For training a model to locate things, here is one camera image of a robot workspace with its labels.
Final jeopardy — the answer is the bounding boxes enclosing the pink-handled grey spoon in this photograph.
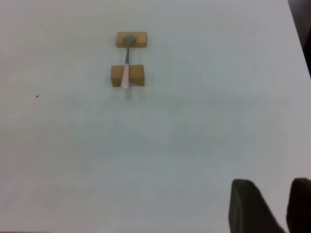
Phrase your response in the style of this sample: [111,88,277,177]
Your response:
[120,35,137,90]

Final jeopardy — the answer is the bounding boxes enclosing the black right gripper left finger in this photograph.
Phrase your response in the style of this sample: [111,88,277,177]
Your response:
[228,179,288,233]

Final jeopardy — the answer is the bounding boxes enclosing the arch-shaped wooden block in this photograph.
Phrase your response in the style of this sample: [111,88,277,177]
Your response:
[110,64,146,87]

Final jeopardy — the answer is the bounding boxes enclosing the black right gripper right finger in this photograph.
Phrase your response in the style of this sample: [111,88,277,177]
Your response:
[286,177,311,233]

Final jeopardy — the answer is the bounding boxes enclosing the flat rectangular wooden block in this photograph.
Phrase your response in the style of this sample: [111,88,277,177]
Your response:
[116,32,148,48]

